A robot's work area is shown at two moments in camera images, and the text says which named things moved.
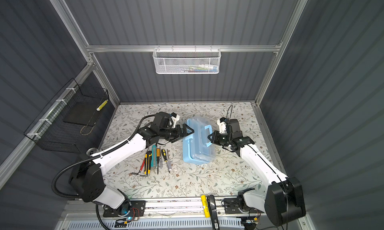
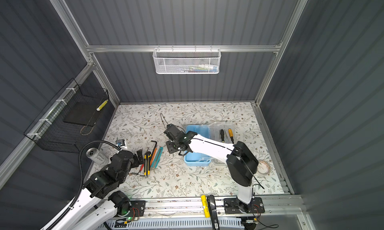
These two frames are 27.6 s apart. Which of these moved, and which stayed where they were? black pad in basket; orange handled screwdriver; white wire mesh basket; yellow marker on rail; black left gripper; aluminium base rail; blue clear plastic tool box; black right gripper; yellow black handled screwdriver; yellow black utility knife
Moved: black right gripper; blue clear plastic tool box; black left gripper; orange handled screwdriver; yellow black handled screwdriver
Stayed: black pad in basket; yellow black utility knife; yellow marker on rail; white wire mesh basket; aluminium base rail
